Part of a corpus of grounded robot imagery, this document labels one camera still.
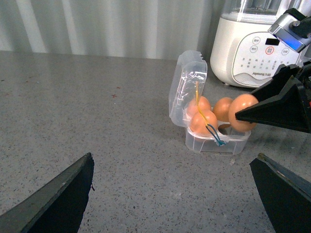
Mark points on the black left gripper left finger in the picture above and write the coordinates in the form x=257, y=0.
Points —
x=58, y=206

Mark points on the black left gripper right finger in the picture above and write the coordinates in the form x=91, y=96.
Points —
x=286, y=197

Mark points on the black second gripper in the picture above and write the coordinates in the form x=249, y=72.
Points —
x=283, y=102

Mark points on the brown egg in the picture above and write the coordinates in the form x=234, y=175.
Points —
x=203, y=104
x=197, y=124
x=241, y=102
x=221, y=109

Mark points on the clear plastic egg box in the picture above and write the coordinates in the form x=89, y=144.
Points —
x=191, y=67

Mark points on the white Joyoung blender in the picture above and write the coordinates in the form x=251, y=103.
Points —
x=244, y=53

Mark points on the yellow blue rubber band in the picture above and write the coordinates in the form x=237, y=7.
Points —
x=208, y=126

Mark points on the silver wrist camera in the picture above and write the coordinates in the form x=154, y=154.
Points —
x=293, y=29

